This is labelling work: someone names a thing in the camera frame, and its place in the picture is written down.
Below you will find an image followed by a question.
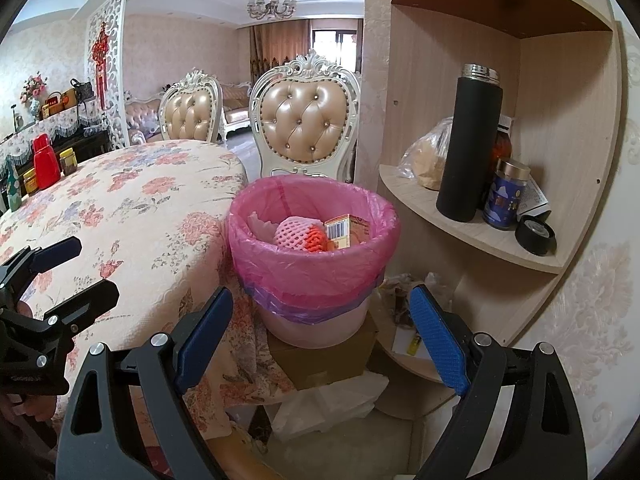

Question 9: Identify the black tape roll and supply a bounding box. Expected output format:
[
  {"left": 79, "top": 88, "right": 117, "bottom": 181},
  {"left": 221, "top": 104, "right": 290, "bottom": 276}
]
[{"left": 515, "top": 214, "right": 556, "bottom": 257}]

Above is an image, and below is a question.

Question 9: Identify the brown curtain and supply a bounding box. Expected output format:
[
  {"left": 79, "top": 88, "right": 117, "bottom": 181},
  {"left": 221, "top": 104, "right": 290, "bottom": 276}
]
[{"left": 250, "top": 20, "right": 311, "bottom": 82}]

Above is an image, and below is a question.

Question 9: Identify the floral tablecloth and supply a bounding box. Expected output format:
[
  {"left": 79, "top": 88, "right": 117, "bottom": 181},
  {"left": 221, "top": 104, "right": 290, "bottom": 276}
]
[{"left": 1, "top": 140, "right": 293, "bottom": 440}]

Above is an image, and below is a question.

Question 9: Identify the white plastic packaging bag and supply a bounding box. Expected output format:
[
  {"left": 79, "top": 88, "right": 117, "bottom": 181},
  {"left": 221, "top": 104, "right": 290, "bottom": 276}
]
[{"left": 246, "top": 211, "right": 278, "bottom": 245}]

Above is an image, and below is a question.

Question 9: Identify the pink foam fruit net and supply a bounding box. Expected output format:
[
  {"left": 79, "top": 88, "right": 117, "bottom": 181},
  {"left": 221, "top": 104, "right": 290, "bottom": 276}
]
[{"left": 273, "top": 217, "right": 329, "bottom": 252}]

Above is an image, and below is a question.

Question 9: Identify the yellow cardboard box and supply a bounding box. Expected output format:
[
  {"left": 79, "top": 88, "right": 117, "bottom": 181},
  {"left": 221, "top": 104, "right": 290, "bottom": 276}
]
[{"left": 324, "top": 214, "right": 370, "bottom": 250}]

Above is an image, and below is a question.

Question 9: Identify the plastic bag of food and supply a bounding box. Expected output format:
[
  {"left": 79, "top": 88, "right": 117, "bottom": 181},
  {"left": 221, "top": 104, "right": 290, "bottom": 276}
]
[{"left": 397, "top": 117, "right": 452, "bottom": 191}]

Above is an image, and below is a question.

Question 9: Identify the red chinese knot ornament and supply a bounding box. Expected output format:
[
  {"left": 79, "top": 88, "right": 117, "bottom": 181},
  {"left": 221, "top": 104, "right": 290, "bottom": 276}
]
[{"left": 91, "top": 22, "right": 110, "bottom": 110}]

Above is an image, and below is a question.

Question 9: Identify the chandelier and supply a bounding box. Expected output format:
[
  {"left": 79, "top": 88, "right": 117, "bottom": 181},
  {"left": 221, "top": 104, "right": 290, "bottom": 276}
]
[{"left": 246, "top": 0, "right": 297, "bottom": 21}]

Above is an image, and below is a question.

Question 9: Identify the green patterned bottle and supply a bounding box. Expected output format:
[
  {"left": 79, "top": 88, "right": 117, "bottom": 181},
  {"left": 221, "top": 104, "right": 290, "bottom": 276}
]
[{"left": 6, "top": 159, "right": 22, "bottom": 212}]

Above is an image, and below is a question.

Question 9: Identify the pink sofa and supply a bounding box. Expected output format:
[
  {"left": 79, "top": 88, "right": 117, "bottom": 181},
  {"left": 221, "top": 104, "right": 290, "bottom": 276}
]
[{"left": 125, "top": 81, "right": 250, "bottom": 142}]

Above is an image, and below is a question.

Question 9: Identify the pink-lined trash bin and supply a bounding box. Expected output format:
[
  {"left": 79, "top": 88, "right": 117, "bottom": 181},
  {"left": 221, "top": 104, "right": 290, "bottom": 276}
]
[{"left": 227, "top": 174, "right": 400, "bottom": 349}]

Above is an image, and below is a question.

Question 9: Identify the flower vase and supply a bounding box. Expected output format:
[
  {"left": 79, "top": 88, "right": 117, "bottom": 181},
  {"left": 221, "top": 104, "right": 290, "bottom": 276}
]
[{"left": 21, "top": 72, "right": 48, "bottom": 122}]

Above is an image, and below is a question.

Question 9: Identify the beige tufted chair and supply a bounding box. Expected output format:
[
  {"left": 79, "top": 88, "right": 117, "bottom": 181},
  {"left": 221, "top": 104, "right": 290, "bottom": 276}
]
[
  {"left": 248, "top": 50, "right": 360, "bottom": 183},
  {"left": 158, "top": 68, "right": 222, "bottom": 143}
]

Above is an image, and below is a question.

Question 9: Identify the red thermos jug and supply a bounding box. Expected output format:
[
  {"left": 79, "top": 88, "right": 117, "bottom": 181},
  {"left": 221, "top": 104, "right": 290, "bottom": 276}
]
[{"left": 32, "top": 133, "right": 61, "bottom": 190}]

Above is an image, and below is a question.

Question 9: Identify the brown cardboard box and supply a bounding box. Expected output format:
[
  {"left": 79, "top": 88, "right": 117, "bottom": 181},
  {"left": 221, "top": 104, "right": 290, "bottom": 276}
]
[{"left": 268, "top": 314, "right": 378, "bottom": 390}]

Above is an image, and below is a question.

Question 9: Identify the person's left hand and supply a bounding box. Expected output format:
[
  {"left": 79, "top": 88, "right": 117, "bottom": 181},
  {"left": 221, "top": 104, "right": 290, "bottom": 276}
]
[{"left": 2, "top": 394, "right": 58, "bottom": 422}]

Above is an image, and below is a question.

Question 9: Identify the left yellow-lid jar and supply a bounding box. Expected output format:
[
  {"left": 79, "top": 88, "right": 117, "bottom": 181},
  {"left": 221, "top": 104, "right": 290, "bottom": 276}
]
[{"left": 23, "top": 168, "right": 39, "bottom": 196}]

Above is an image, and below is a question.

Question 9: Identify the yellow-lid jar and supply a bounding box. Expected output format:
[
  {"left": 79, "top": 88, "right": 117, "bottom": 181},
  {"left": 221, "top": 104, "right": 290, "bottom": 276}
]
[
  {"left": 60, "top": 148, "right": 78, "bottom": 176},
  {"left": 23, "top": 168, "right": 39, "bottom": 196}
]

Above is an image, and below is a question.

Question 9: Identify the blue tin can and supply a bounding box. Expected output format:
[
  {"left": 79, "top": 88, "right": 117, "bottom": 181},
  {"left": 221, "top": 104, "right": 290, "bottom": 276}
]
[{"left": 483, "top": 158, "right": 530, "bottom": 230}]

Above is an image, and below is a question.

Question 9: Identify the wooden corner shelf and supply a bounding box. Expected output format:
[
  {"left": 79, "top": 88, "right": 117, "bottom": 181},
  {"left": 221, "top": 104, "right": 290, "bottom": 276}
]
[{"left": 366, "top": 0, "right": 624, "bottom": 386}]

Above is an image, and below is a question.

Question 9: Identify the black thermos flask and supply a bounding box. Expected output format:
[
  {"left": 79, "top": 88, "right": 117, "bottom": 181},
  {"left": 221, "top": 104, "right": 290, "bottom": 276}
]
[{"left": 436, "top": 63, "right": 503, "bottom": 222}]

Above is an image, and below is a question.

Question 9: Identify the far beige tufted chair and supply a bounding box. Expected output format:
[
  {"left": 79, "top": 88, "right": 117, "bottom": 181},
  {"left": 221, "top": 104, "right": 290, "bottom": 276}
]
[{"left": 158, "top": 68, "right": 222, "bottom": 143}]

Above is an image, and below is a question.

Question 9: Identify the near beige tufted chair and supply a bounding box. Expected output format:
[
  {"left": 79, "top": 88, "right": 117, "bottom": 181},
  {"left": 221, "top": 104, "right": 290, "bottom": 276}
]
[{"left": 248, "top": 50, "right": 360, "bottom": 183}]

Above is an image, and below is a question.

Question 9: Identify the right yellow-lid jar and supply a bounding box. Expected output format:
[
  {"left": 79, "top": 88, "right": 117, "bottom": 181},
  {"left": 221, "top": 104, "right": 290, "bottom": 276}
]
[{"left": 60, "top": 148, "right": 78, "bottom": 176}]

